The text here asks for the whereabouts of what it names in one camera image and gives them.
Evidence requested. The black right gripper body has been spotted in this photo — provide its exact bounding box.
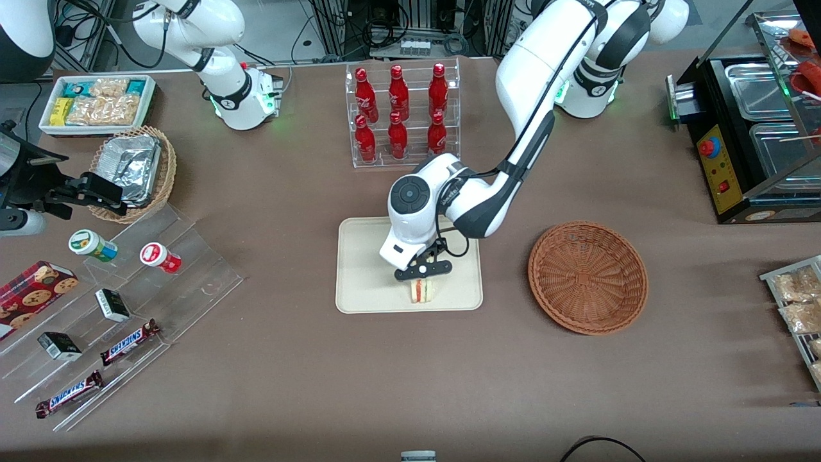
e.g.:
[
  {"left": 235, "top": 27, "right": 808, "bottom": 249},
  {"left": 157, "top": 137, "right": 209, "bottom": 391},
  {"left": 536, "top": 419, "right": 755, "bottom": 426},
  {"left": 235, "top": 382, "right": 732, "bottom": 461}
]
[{"left": 0, "top": 122, "right": 70, "bottom": 214}]

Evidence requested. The cream rectangular tray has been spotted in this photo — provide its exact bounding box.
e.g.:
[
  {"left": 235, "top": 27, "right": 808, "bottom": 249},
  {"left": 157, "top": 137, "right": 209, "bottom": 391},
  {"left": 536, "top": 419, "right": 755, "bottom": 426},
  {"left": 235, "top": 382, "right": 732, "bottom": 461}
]
[{"left": 335, "top": 217, "right": 484, "bottom": 314}]

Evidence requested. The light wicker basket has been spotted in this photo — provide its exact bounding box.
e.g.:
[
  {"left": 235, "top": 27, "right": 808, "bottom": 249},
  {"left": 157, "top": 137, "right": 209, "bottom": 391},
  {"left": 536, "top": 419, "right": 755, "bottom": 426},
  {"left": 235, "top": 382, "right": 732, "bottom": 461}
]
[{"left": 87, "top": 126, "right": 178, "bottom": 224}]

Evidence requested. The brown wicker basket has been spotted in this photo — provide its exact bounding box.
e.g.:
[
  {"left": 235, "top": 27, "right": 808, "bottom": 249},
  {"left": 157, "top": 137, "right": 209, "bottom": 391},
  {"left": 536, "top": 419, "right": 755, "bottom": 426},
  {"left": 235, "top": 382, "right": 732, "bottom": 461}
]
[{"left": 528, "top": 221, "right": 649, "bottom": 336}]

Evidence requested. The silver foil packet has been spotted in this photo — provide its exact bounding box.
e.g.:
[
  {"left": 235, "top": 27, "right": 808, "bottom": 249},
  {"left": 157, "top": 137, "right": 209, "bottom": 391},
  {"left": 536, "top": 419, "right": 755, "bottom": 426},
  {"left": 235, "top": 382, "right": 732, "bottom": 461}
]
[
  {"left": 96, "top": 133, "right": 162, "bottom": 193},
  {"left": 121, "top": 185, "right": 156, "bottom": 207}
]

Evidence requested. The green lid sunflower jar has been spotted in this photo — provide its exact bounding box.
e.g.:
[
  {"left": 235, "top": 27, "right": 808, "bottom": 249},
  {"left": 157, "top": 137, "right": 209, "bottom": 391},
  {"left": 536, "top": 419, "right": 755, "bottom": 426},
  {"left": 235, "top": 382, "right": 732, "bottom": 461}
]
[{"left": 69, "top": 229, "right": 119, "bottom": 262}]

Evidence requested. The clear bag of nuts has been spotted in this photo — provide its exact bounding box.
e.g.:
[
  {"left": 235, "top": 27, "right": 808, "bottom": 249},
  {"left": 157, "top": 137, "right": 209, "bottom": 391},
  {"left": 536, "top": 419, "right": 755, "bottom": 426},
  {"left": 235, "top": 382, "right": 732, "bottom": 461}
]
[
  {"left": 67, "top": 95, "right": 143, "bottom": 126},
  {"left": 90, "top": 77, "right": 129, "bottom": 98}
]

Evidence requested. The red lid white jar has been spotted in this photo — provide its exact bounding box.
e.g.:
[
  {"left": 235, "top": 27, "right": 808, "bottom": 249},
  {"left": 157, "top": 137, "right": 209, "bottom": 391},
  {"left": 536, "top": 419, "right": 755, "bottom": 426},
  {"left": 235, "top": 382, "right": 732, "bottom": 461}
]
[{"left": 140, "top": 242, "right": 182, "bottom": 275}]

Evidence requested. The white snack bin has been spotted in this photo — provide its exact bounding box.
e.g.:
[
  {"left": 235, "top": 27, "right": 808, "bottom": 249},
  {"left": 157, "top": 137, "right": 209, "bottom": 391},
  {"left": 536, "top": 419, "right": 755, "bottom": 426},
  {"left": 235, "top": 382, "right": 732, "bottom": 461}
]
[{"left": 38, "top": 74, "right": 158, "bottom": 139}]

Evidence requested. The red chocolate chip cookie box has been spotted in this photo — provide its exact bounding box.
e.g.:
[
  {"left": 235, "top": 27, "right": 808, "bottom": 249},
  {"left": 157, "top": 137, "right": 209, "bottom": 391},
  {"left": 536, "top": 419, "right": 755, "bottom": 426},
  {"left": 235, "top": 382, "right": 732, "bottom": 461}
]
[{"left": 0, "top": 260, "right": 79, "bottom": 341}]

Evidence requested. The red cola bottle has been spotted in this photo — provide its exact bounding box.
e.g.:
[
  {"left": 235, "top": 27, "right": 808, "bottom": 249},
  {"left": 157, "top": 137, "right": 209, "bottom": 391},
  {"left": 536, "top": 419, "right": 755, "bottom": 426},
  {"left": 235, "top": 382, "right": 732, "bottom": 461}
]
[
  {"left": 389, "top": 65, "right": 410, "bottom": 119},
  {"left": 387, "top": 112, "right": 409, "bottom": 159},
  {"left": 427, "top": 112, "right": 448, "bottom": 155},
  {"left": 355, "top": 68, "right": 379, "bottom": 123},
  {"left": 355, "top": 115, "right": 377, "bottom": 162},
  {"left": 428, "top": 63, "right": 449, "bottom": 117}
]

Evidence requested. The small black carton box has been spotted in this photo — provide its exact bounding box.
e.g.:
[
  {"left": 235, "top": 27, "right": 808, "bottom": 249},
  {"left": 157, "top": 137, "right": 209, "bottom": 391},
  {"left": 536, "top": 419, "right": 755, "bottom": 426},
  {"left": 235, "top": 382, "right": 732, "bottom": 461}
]
[
  {"left": 37, "top": 331, "right": 83, "bottom": 361},
  {"left": 95, "top": 288, "right": 131, "bottom": 323}
]

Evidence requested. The clear acrylic stepped shelf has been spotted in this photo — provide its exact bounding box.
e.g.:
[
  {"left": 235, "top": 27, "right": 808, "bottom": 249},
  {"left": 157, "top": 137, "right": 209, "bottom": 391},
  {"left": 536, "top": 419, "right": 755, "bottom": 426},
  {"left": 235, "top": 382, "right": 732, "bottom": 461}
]
[{"left": 0, "top": 204, "right": 245, "bottom": 432}]

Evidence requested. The Snickers chocolate bar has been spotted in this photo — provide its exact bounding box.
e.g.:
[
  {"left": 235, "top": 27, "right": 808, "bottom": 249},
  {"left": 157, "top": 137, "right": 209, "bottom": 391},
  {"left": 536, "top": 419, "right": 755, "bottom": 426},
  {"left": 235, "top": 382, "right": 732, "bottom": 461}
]
[
  {"left": 35, "top": 370, "right": 105, "bottom": 419},
  {"left": 99, "top": 319, "right": 161, "bottom": 367}
]

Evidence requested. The clear acrylic bottle rack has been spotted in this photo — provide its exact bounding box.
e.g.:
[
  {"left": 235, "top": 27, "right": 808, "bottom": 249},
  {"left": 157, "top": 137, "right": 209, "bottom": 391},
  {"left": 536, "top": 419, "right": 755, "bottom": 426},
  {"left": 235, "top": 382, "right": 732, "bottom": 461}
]
[{"left": 345, "top": 58, "right": 461, "bottom": 169}]

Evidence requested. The black food warmer machine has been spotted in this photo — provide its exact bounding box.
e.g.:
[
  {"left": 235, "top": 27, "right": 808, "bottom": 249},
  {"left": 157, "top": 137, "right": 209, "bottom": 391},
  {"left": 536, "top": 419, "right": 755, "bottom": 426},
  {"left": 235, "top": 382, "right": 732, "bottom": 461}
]
[{"left": 665, "top": 10, "right": 821, "bottom": 225}]

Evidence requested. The grey snack rack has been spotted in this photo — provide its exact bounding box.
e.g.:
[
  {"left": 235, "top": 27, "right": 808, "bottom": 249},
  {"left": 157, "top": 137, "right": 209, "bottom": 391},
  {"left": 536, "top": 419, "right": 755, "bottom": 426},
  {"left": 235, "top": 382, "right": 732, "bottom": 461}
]
[{"left": 760, "top": 255, "right": 821, "bottom": 392}]

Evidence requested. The steel food pan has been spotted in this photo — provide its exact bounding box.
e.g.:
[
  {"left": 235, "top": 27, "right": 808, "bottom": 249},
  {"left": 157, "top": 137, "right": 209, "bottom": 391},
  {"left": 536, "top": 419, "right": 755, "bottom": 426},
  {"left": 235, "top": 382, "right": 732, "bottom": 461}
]
[
  {"left": 725, "top": 62, "right": 797, "bottom": 121},
  {"left": 749, "top": 122, "right": 821, "bottom": 185}
]

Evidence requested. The clear bag of crackers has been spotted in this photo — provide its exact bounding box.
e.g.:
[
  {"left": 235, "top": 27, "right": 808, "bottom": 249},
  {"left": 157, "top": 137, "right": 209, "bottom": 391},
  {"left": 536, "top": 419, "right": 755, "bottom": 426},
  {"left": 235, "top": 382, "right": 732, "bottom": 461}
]
[
  {"left": 779, "top": 300, "right": 821, "bottom": 334},
  {"left": 773, "top": 266, "right": 821, "bottom": 302}
]

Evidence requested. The black cable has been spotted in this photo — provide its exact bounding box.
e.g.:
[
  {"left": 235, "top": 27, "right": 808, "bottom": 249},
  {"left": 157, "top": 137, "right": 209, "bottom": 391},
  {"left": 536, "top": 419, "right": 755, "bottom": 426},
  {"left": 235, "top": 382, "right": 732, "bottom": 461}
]
[{"left": 559, "top": 436, "right": 647, "bottom": 462}]

